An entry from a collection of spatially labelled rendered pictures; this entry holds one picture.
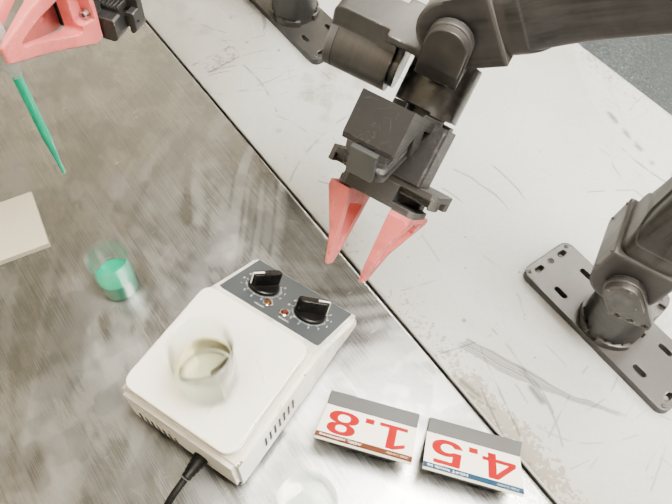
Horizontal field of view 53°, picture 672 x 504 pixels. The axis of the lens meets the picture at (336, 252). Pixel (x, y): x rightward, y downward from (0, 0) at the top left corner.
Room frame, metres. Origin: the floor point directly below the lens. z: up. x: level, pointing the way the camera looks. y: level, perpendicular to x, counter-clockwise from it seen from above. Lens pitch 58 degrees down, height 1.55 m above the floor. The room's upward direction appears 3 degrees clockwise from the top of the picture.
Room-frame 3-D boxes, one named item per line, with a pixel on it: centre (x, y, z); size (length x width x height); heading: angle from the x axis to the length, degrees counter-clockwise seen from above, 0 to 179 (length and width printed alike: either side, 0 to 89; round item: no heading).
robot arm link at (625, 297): (0.34, -0.28, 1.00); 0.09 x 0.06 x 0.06; 155
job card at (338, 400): (0.21, -0.04, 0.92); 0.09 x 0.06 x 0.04; 77
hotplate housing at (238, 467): (0.26, 0.09, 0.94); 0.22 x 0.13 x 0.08; 149
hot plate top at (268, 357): (0.23, 0.10, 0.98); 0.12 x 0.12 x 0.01; 59
